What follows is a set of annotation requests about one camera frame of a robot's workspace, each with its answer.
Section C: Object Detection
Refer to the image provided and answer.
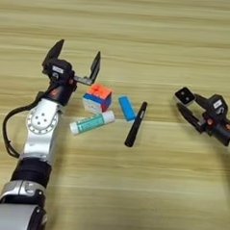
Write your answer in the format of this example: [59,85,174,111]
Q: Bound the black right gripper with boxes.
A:
[173,91,230,147]

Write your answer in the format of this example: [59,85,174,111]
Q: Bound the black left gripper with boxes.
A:
[39,38,103,107]

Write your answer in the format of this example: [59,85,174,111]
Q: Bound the green white glue stick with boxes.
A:
[68,108,116,139]

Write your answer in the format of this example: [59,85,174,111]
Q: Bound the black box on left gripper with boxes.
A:
[41,58,75,84]

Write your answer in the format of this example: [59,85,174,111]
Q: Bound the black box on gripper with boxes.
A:
[206,92,229,120]
[41,58,75,84]

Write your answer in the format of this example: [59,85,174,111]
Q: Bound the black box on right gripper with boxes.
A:
[206,92,229,120]

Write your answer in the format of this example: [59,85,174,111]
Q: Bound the multicolour puzzle cube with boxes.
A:
[81,82,114,115]

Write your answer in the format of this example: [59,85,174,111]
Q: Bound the black marker pen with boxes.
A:
[123,99,148,149]

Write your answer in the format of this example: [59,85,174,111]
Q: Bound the blue eraser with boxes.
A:
[115,94,139,123]

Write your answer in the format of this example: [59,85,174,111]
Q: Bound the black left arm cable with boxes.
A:
[1,89,45,160]

